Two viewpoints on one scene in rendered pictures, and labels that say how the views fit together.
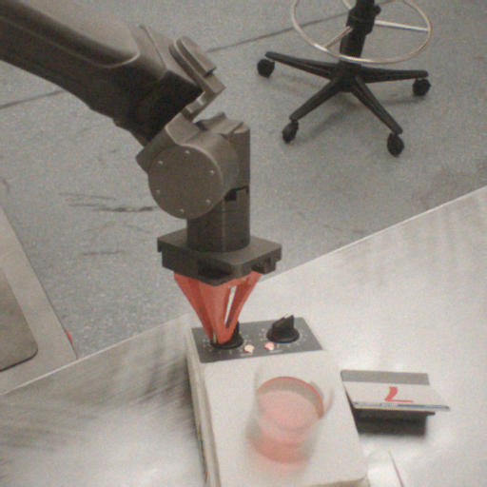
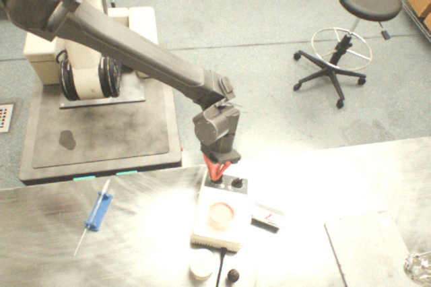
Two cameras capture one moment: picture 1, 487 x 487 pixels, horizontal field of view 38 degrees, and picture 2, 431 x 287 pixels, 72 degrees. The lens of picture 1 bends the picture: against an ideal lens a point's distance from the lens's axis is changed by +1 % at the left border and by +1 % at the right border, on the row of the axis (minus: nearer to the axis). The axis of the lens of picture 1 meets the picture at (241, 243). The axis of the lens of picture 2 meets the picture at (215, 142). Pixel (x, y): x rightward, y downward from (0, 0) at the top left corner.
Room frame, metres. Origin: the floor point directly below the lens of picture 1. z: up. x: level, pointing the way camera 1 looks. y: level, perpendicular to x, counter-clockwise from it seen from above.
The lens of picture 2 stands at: (0.05, -0.08, 1.54)
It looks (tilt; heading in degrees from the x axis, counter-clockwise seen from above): 59 degrees down; 18
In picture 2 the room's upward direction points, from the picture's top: 9 degrees clockwise
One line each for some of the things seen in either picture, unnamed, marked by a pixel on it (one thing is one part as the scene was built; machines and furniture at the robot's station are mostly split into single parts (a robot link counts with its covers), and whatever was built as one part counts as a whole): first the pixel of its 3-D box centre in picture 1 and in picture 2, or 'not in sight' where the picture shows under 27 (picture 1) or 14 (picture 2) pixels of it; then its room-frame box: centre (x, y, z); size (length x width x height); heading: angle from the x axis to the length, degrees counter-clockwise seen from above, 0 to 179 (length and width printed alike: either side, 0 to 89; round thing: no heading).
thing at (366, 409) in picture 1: (393, 389); (269, 215); (0.36, -0.17, 0.77); 0.09 x 0.06 x 0.04; 96
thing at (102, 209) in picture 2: not in sight; (97, 209); (0.16, 0.24, 0.77); 0.10 x 0.03 x 0.04; 13
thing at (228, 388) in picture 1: (282, 419); (221, 214); (0.28, -0.05, 0.83); 0.12 x 0.12 x 0.01; 16
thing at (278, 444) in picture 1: (286, 414); (220, 215); (0.26, -0.05, 0.88); 0.07 x 0.06 x 0.08; 174
